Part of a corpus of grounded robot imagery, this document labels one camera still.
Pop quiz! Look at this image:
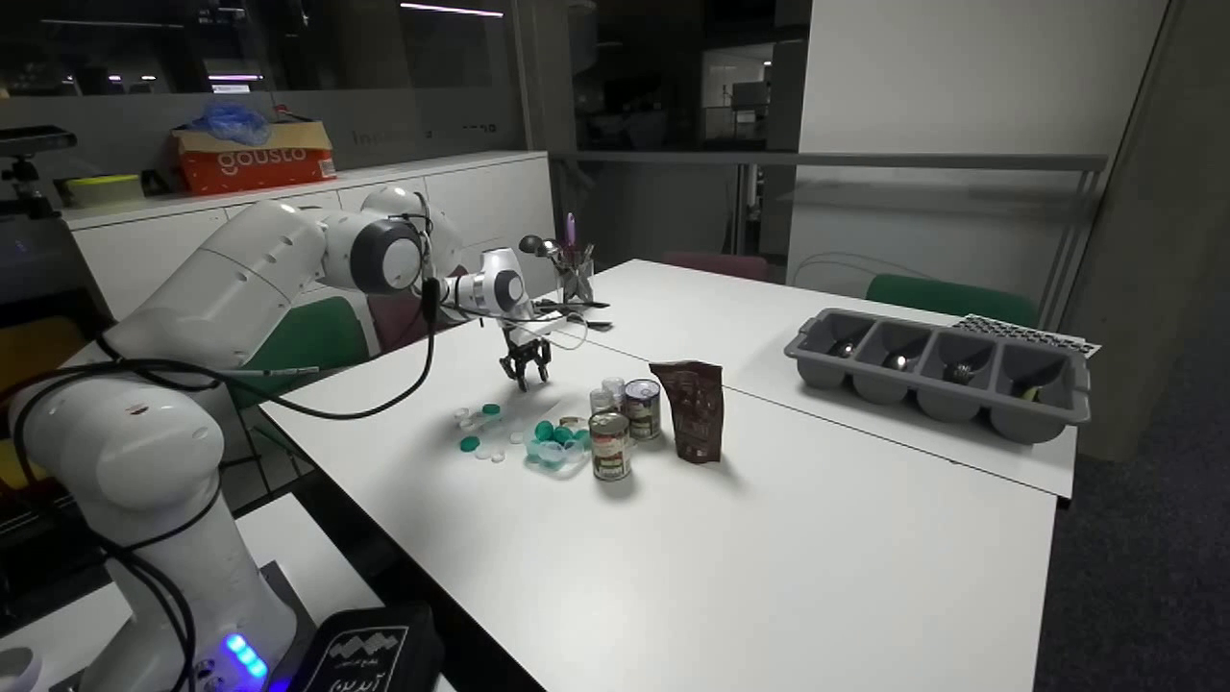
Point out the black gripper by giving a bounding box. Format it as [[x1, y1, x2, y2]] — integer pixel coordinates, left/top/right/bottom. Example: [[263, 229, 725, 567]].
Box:
[[501, 315, 556, 390]]

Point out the metal clamp stand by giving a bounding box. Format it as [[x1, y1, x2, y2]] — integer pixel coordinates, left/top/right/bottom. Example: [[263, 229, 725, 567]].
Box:
[[516, 207, 616, 339]]

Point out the labelled tin can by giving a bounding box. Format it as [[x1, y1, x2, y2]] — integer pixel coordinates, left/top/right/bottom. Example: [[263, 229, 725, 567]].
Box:
[[587, 408, 634, 489]]

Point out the dark red chair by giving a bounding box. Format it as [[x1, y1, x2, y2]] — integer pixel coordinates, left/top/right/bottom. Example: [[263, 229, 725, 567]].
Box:
[[648, 246, 782, 283], [369, 293, 443, 358]]

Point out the brown foil pouch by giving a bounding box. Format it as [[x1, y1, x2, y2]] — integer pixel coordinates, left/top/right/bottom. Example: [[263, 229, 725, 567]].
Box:
[[645, 358, 729, 470]]

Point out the white cabinet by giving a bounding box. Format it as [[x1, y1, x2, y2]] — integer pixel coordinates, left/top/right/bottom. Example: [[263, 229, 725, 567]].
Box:
[[60, 149, 561, 477]]

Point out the green chair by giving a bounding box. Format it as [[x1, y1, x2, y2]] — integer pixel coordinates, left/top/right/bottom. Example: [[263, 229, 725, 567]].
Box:
[[226, 296, 386, 404], [862, 272, 1046, 331]]

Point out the white robot mounting table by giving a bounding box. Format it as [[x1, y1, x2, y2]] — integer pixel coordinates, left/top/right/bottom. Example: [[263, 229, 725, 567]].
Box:
[[0, 493, 388, 692]]

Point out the black control box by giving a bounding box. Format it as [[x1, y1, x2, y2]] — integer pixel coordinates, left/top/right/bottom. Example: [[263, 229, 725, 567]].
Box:
[[287, 608, 446, 692]]

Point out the orange cardboard box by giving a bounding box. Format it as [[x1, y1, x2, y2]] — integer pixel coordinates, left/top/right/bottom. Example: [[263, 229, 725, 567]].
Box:
[[168, 119, 342, 201]]

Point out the ceiling light strip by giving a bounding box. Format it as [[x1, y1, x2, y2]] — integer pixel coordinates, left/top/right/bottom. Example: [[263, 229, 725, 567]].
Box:
[[395, 0, 513, 24]]

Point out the metal railing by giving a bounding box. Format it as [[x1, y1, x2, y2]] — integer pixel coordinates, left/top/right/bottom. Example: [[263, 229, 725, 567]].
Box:
[[573, 149, 1107, 176]]

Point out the blue plastic bag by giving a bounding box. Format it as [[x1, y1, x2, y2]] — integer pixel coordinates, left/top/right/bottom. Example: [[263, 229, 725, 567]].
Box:
[[188, 98, 277, 144]]

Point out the grey cutlery tray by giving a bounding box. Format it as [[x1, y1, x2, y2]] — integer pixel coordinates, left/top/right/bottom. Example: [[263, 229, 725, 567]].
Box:
[[782, 302, 1094, 448]]

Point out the yellow green object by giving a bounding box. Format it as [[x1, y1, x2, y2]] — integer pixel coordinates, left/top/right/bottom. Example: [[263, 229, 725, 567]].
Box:
[[55, 169, 147, 212]]

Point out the perforated grey mat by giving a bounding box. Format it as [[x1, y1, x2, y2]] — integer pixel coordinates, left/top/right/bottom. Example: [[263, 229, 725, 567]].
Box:
[[952, 310, 1104, 363]]

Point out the black stand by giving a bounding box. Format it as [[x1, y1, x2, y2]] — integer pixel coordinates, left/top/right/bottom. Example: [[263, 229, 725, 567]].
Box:
[[0, 123, 82, 220]]

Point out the robot wrist cable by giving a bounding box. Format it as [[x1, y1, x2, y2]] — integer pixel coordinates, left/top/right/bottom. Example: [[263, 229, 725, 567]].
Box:
[[6, 276, 443, 425]]

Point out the black base cable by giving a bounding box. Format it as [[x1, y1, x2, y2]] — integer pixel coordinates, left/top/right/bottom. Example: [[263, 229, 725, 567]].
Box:
[[91, 534, 204, 692]]

